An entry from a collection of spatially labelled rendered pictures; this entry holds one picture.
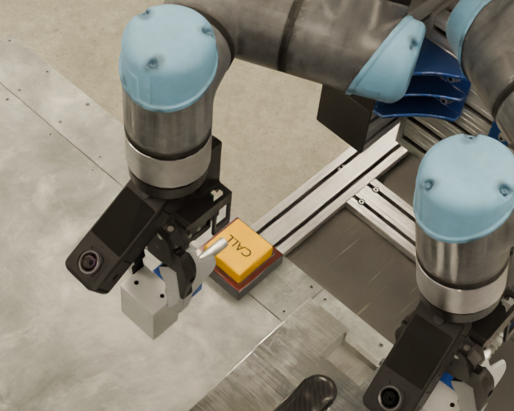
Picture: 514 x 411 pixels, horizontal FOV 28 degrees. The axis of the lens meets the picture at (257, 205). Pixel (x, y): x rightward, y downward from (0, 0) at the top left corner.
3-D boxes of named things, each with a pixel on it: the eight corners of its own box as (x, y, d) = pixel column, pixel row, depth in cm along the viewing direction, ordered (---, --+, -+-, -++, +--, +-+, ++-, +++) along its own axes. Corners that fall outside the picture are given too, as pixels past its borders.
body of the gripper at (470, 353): (521, 332, 96) (533, 262, 86) (466, 396, 93) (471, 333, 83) (455, 288, 100) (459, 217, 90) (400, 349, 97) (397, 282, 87)
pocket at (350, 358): (343, 344, 115) (348, 328, 112) (380, 374, 113) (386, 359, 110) (316, 369, 113) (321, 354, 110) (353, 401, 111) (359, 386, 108)
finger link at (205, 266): (230, 296, 107) (219, 235, 101) (189, 331, 104) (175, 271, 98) (209, 282, 109) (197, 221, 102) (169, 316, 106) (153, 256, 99)
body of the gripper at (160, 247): (231, 228, 102) (238, 152, 92) (169, 280, 98) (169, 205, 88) (177, 184, 105) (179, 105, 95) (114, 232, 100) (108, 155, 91)
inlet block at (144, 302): (207, 241, 116) (209, 214, 112) (239, 268, 114) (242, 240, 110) (121, 311, 110) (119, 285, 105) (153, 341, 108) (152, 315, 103)
